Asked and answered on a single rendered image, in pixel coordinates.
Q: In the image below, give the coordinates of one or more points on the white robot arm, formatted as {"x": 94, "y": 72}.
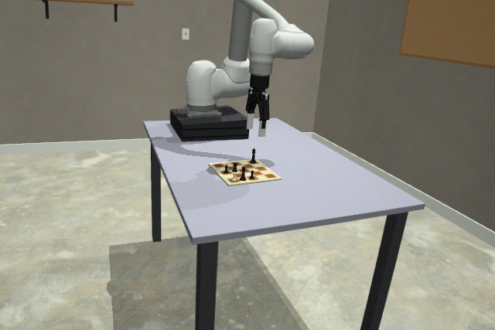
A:
{"x": 205, "y": 84}

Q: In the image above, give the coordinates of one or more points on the chessboard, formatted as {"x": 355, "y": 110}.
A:
{"x": 261, "y": 172}

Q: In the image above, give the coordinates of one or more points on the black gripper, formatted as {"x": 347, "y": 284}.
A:
{"x": 258, "y": 96}

